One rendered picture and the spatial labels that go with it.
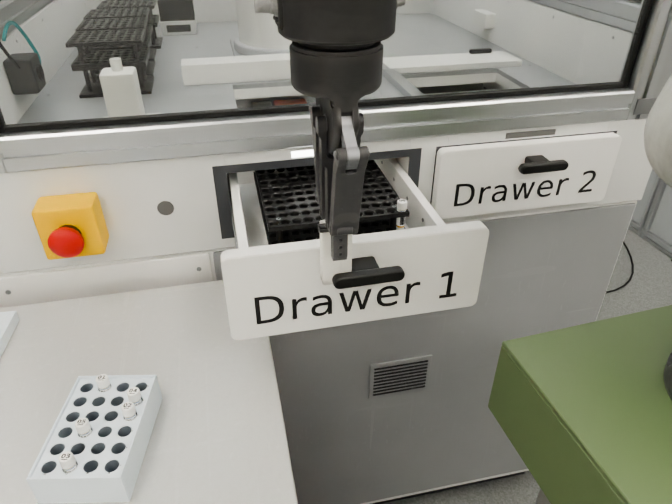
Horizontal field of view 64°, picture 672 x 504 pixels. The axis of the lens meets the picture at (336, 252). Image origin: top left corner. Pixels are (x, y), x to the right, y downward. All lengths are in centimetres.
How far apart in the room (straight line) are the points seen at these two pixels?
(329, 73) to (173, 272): 48
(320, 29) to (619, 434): 40
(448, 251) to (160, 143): 38
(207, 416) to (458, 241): 33
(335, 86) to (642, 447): 38
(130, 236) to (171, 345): 17
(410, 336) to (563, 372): 47
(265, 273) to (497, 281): 52
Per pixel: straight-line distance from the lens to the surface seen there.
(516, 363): 56
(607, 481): 50
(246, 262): 55
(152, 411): 62
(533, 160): 84
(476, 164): 82
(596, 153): 92
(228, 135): 73
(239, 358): 68
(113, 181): 76
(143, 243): 80
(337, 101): 43
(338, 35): 41
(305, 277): 57
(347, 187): 45
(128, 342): 74
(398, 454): 124
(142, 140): 73
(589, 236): 103
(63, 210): 74
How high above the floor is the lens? 123
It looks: 33 degrees down
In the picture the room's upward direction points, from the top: straight up
